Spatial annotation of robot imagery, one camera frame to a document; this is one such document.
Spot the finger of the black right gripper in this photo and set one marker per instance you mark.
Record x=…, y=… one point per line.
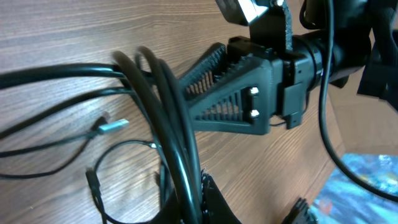
x=205, y=71

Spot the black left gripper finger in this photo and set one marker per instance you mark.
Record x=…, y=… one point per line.
x=172, y=212

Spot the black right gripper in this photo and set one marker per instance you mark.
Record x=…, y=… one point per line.
x=260, y=82

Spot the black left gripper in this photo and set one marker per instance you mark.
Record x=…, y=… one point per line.
x=215, y=209

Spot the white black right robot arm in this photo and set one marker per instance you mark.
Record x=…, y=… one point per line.
x=355, y=19

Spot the blue green patterned object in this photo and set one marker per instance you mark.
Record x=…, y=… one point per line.
x=342, y=201

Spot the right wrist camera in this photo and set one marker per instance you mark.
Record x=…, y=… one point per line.
x=269, y=21

